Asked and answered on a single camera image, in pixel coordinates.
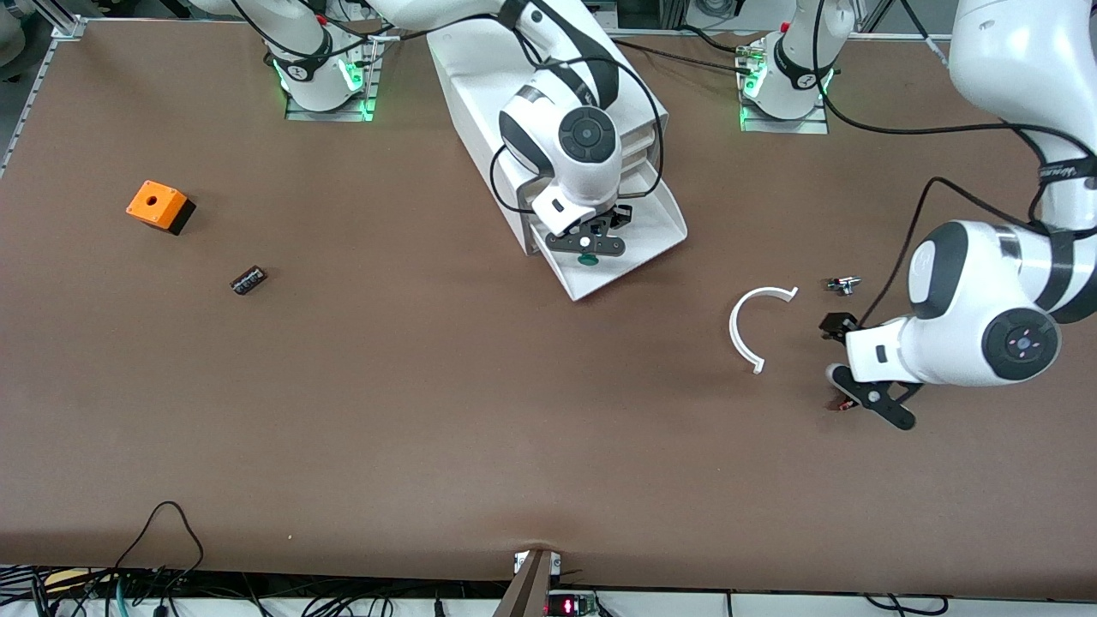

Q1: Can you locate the white drawer cabinet housing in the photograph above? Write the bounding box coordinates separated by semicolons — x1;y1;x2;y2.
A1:
426;17;668;256

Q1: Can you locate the white semicircular pipe clamp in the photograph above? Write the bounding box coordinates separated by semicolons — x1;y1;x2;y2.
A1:
728;285;800;375

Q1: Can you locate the orange black box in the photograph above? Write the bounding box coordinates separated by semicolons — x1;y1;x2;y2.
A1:
126;180;197;237

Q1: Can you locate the black power cable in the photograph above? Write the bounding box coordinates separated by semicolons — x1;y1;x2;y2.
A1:
608;36;759;76
677;24;745;57

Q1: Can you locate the black curved cable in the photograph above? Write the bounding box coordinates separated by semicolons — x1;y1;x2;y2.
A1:
864;593;950;616

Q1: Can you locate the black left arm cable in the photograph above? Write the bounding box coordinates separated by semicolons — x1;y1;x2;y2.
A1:
812;0;1097;331

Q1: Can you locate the grey camera stand post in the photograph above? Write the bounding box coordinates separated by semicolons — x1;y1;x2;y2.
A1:
493;548;558;617

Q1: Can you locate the black looped cable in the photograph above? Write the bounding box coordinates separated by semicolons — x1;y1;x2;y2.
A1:
114;501;205;594

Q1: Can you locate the aluminium frame profile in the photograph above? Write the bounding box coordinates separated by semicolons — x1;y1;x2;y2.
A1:
33;0;88;39

